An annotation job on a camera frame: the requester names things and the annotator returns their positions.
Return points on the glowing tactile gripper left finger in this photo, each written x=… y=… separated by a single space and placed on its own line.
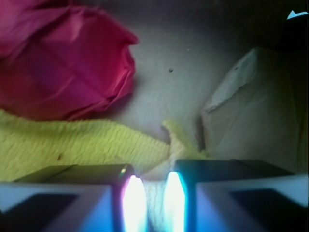
x=75 y=198

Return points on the brown paper bag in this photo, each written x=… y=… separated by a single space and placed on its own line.
x=232 y=73

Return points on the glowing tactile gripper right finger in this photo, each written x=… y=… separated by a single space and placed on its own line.
x=235 y=196

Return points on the red cloth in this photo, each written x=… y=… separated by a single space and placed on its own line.
x=62 y=60

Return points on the yellow microfiber cloth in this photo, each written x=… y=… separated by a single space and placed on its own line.
x=27 y=146

